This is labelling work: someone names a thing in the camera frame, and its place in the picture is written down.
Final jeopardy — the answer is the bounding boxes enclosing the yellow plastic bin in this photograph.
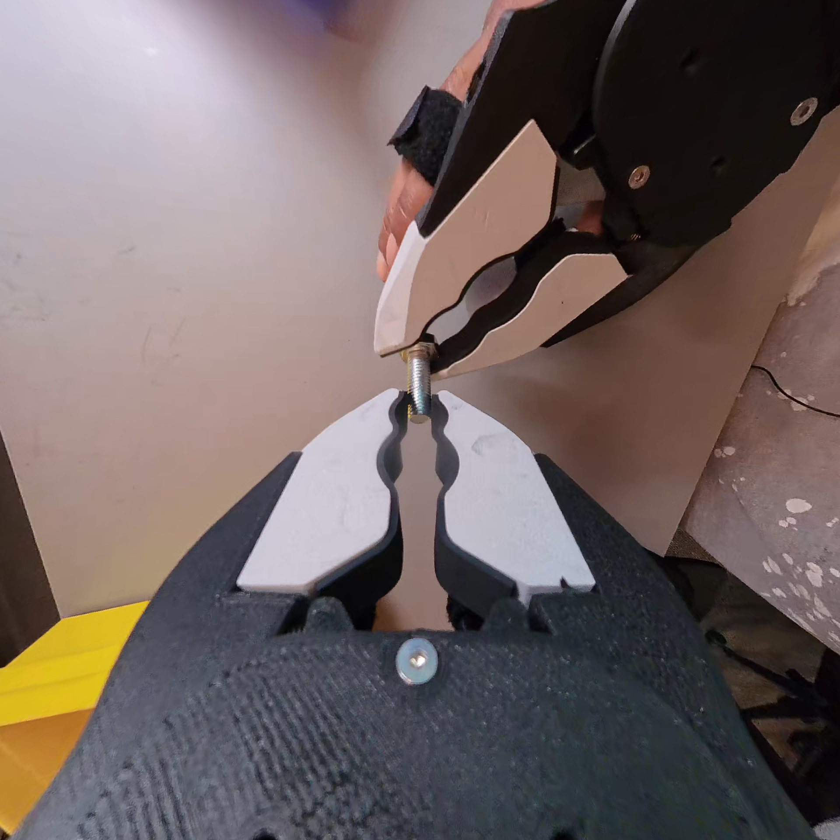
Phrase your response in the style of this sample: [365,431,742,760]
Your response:
[0,600,152,836]

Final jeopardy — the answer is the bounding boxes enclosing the silver hex bolt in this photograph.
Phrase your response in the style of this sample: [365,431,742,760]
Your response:
[400,333,438,424]

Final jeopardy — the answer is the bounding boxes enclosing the thin black cable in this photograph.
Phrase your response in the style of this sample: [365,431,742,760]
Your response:
[750,363,840,419]

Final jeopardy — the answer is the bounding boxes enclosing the person's right hand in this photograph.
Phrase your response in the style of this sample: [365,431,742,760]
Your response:
[375,7,506,285]

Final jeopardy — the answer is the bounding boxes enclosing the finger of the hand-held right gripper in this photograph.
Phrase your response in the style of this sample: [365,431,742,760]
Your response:
[430,230,631,382]
[373,119,567,360]

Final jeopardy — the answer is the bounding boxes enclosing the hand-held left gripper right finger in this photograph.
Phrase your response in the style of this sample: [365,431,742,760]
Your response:
[429,390,597,597]

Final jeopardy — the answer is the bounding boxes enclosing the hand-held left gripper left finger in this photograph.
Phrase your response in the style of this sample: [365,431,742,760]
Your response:
[236,388,408,597]

